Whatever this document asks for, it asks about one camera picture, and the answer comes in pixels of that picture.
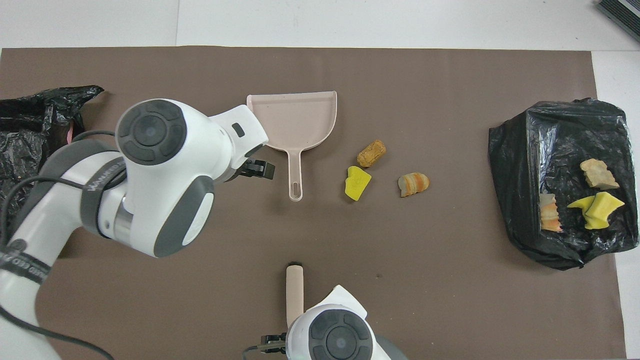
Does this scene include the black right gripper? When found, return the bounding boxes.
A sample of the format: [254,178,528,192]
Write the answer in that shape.
[258,334,288,355]

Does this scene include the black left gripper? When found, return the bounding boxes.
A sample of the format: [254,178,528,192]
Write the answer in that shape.
[239,158,276,182]

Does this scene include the beige hand brush black bristles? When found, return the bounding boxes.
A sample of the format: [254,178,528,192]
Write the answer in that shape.
[285,263,305,326]

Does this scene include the beige plastic dustpan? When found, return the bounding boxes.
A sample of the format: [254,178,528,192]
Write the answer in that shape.
[246,90,338,202]

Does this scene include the brown cork-like trash piece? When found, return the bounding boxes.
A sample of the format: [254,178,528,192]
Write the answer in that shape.
[356,139,387,168]

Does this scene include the orange striped foam piece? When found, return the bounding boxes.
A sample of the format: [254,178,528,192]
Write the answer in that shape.
[538,192,564,233]
[397,172,430,198]

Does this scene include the small yellow sponge piece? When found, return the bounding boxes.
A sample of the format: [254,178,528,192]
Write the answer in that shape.
[567,195,597,224]

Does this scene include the pale trash piece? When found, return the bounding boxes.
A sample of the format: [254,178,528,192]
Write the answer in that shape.
[580,158,621,191]

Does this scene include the notched yellow sponge piece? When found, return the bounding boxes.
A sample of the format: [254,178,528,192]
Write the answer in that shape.
[584,191,626,231]

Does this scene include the black plastic trash bag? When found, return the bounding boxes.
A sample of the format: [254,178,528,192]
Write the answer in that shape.
[0,85,105,226]
[488,97,640,271]

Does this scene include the brown paper table mat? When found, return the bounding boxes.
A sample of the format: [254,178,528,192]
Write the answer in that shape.
[0,46,627,360]

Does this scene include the dark grey ribbed device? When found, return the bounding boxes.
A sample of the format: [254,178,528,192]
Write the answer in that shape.
[596,0,640,43]

